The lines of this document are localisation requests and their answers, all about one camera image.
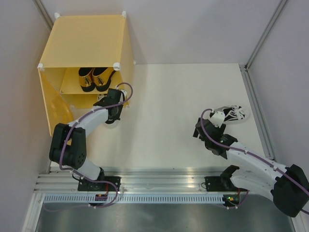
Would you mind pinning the yellow plastic shoe cabinet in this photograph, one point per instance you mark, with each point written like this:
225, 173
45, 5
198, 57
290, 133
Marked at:
89, 41

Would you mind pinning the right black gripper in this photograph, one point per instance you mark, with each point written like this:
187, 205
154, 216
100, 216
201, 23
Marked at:
221, 130

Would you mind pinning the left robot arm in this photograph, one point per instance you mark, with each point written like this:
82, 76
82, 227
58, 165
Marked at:
68, 146

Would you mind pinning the white slotted cable duct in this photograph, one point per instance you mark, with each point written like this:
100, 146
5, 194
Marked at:
136, 198

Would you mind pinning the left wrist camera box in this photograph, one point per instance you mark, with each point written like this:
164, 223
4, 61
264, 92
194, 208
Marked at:
123, 93

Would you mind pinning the left aluminium frame post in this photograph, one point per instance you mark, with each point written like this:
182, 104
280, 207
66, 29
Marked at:
44, 13

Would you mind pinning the black white sneaker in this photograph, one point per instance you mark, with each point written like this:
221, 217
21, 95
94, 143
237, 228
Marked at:
110, 124
233, 114

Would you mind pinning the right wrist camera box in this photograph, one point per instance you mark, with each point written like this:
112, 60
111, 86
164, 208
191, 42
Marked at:
217, 118

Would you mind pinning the aluminium frame post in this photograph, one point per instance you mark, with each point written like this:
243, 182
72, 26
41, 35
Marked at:
44, 13
260, 120

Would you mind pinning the yellow cabinet door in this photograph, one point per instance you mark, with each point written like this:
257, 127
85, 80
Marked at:
56, 107

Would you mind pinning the gold loafer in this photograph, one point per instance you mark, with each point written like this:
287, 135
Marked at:
86, 80
102, 78

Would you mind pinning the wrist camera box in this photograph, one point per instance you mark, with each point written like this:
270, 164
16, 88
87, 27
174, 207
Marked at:
217, 118
123, 93

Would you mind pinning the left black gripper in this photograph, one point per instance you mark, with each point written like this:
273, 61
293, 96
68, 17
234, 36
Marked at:
117, 117

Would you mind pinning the right aluminium frame post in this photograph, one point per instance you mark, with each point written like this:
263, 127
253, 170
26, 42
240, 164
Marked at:
260, 120

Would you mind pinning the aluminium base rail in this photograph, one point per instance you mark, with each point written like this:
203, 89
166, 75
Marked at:
134, 180

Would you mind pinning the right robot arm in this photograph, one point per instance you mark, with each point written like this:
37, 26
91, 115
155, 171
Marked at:
287, 187

